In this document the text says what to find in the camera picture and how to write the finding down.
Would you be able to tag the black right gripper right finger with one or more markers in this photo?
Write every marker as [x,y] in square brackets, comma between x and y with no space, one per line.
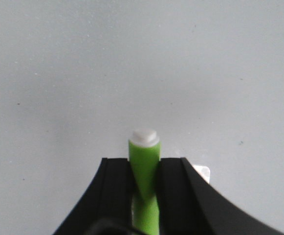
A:
[188,205]

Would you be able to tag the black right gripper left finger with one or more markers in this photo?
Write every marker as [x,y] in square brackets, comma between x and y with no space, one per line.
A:
[105,207]

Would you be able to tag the green marker pen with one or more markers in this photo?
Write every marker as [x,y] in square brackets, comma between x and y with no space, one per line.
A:
[144,157]

